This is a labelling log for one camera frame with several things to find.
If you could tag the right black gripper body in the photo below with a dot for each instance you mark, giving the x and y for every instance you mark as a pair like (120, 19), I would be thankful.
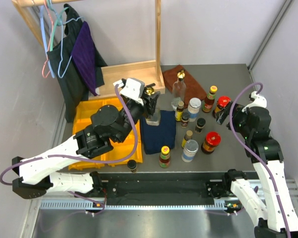
(239, 118)

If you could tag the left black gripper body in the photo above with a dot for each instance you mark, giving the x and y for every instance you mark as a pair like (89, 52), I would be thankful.
(146, 110)

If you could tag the black cap spice jar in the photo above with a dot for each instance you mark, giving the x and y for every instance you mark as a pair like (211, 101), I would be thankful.
(185, 119)
(132, 166)
(200, 125)

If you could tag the clear oil bottle gold cap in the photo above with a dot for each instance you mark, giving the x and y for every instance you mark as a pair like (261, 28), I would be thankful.
(179, 87)

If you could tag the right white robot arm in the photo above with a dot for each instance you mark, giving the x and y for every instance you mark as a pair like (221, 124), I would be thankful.
(274, 216)

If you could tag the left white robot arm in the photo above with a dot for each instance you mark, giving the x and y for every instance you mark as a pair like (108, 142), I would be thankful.
(40, 175)

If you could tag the wooden clothes rack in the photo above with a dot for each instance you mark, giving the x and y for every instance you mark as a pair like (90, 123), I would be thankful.
(147, 71)

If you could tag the red lid jar back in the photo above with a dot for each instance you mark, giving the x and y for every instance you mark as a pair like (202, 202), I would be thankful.
(221, 104)

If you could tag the red lid jar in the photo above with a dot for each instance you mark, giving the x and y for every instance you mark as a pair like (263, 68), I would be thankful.
(212, 140)
(221, 104)

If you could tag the sauce bottle yellow cap back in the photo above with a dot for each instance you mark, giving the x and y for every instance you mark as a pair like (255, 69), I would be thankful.
(210, 99)

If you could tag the sauce bottle yellow cap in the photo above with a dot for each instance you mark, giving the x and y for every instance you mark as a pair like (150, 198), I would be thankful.
(210, 99)
(164, 158)

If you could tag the red lid jar front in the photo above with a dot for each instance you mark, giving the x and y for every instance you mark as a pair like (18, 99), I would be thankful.
(212, 140)

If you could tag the white salt canister back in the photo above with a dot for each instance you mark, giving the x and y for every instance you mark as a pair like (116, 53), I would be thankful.
(194, 108)

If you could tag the white salt canister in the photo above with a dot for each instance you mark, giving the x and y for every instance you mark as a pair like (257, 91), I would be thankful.
(194, 108)
(189, 151)

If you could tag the navy blue folded cloth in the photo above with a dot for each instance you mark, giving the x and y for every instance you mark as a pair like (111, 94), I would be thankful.
(155, 137)

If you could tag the brown folded towel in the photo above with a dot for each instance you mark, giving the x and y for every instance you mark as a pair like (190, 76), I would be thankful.
(193, 88)

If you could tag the small yellow label bottle front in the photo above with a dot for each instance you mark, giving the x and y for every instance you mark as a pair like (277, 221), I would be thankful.
(188, 136)

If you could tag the small yellow label bottle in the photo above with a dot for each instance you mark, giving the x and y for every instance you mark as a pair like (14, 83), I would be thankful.
(179, 111)
(188, 136)

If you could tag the small yellow label bottle back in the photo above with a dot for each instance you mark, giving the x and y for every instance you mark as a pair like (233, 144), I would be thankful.
(179, 111)

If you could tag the white salt canister front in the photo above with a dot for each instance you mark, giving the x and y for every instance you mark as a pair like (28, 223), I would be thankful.
(189, 151)

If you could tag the sauce bottle yellow cap front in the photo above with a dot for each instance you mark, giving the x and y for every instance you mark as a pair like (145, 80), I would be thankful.
(164, 158)

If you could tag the dark green hanging garment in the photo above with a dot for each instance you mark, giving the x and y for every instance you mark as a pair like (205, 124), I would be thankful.
(72, 86)

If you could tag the purple hanging cloth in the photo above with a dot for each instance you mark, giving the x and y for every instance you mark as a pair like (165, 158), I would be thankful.
(83, 54)

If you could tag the pink clothes hanger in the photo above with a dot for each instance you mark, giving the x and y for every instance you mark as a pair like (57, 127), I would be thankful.
(46, 69)

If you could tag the green clothes hanger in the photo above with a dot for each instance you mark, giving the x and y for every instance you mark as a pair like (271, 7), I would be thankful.
(58, 22)

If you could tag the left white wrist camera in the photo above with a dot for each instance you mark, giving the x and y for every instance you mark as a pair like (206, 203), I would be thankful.
(131, 88)

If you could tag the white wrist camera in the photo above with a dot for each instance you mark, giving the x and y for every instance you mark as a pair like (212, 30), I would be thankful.
(257, 100)
(131, 88)

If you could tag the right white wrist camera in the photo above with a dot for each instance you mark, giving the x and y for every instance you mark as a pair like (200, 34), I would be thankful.
(257, 100)

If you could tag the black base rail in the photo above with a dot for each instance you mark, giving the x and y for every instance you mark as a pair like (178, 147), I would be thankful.
(159, 188)

